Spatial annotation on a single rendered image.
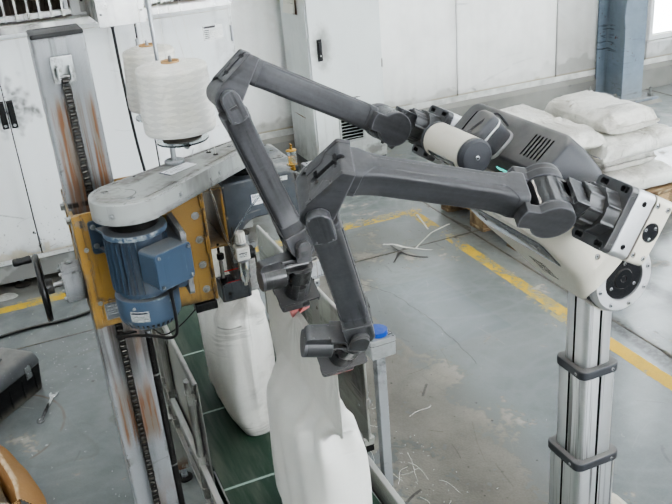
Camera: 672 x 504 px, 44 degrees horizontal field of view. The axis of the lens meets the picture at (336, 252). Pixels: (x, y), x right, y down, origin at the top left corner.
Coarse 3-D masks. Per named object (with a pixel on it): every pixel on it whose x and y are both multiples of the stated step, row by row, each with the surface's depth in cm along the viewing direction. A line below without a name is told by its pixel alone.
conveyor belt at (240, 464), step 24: (192, 336) 336; (192, 360) 319; (216, 408) 288; (216, 432) 276; (240, 432) 275; (216, 456) 264; (240, 456) 263; (264, 456) 262; (216, 480) 267; (240, 480) 252; (264, 480) 252
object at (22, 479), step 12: (0, 456) 296; (12, 456) 307; (0, 468) 299; (12, 468) 292; (24, 468) 305; (0, 480) 310; (12, 480) 283; (24, 480) 289; (12, 492) 293; (24, 492) 281; (36, 492) 288
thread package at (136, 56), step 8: (136, 48) 204; (144, 48) 203; (152, 48) 203; (160, 48) 203; (168, 48) 204; (128, 56) 202; (136, 56) 201; (144, 56) 201; (152, 56) 201; (160, 56) 202; (128, 64) 203; (136, 64) 202; (128, 72) 204; (128, 80) 205; (136, 80) 203; (128, 88) 206; (136, 88) 204; (128, 96) 207; (136, 96) 205; (128, 104) 209; (136, 104) 206; (136, 112) 207
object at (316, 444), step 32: (288, 320) 211; (288, 352) 218; (288, 384) 214; (320, 384) 193; (288, 416) 209; (320, 416) 197; (352, 416) 205; (288, 448) 211; (320, 448) 197; (352, 448) 200; (288, 480) 216; (320, 480) 201; (352, 480) 202
